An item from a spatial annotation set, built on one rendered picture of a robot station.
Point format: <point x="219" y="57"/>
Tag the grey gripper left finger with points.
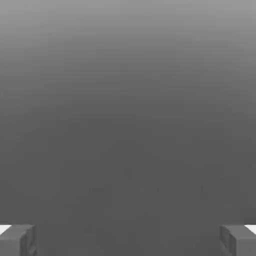
<point x="14" y="242"/>

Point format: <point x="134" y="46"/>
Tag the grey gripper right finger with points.
<point x="242" y="242"/>

